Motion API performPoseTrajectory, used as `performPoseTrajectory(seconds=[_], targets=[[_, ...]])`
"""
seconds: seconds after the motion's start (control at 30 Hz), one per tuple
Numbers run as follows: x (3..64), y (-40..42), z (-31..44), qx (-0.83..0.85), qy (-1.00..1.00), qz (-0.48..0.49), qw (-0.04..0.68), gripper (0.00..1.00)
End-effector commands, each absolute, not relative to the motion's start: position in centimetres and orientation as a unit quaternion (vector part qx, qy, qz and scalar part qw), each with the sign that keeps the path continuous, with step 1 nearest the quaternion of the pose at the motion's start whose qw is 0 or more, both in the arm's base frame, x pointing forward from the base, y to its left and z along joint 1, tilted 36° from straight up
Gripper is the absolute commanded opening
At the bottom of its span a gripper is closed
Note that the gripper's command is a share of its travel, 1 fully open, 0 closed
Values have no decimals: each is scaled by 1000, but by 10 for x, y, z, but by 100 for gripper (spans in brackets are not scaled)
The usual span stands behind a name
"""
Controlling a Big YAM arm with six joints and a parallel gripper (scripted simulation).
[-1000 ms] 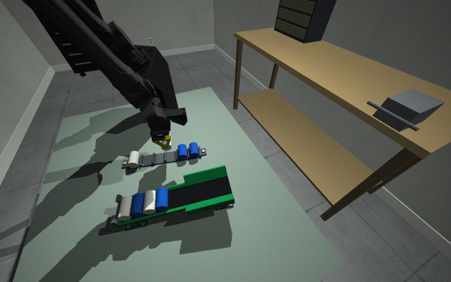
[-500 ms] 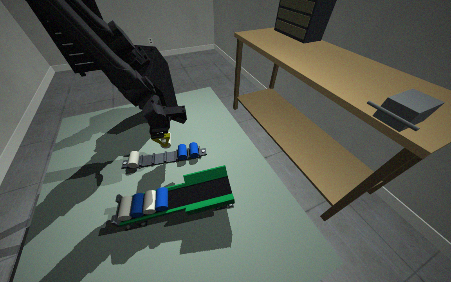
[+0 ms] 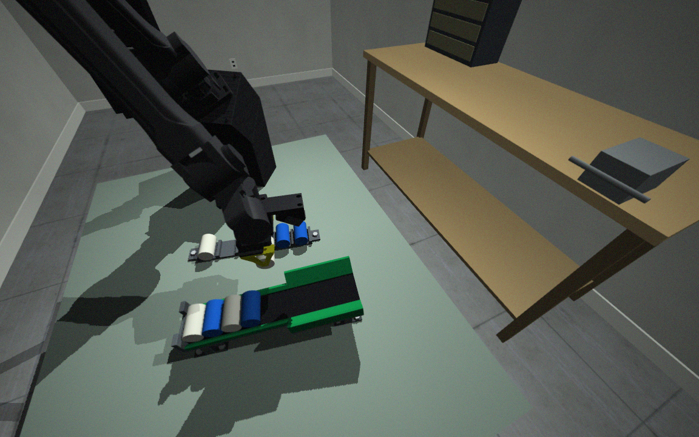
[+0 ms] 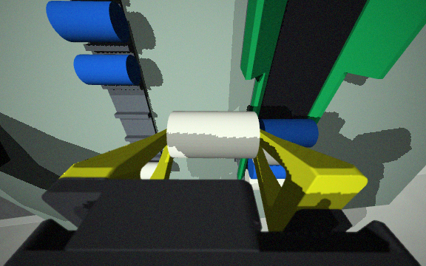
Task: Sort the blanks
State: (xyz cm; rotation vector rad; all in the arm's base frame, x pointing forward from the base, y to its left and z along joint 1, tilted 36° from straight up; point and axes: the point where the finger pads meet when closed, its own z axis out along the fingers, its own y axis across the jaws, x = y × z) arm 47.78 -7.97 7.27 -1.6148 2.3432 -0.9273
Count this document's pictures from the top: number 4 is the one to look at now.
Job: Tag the grey cylinder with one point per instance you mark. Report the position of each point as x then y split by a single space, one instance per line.
148 169

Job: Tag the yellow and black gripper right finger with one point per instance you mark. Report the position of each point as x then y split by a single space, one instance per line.
313 180

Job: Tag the blue cylinder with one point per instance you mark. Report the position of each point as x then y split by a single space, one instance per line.
88 21
107 69
303 132
278 170

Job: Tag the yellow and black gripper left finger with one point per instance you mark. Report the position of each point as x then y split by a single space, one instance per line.
127 161

